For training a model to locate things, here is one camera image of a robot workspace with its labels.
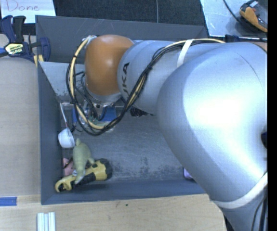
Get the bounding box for blue sponge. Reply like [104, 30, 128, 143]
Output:
[101, 106, 118, 123]

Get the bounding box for black cloth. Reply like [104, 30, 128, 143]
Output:
[129, 107, 154, 118]

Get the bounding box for white round spoon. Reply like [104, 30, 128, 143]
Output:
[57, 102, 76, 149]

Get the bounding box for green toy dinosaur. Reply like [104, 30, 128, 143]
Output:
[72, 138, 95, 185]

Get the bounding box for grey metal bin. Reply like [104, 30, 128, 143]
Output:
[35, 15, 210, 205]

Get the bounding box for yellow and black toy drill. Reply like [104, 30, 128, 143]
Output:
[54, 158, 113, 193]

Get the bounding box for pink soft toy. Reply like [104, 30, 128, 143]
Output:
[62, 157, 75, 177]

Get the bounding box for pale wood board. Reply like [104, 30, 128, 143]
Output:
[0, 55, 42, 198]

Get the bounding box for pale purple thing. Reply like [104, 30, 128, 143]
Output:
[183, 167, 194, 180]

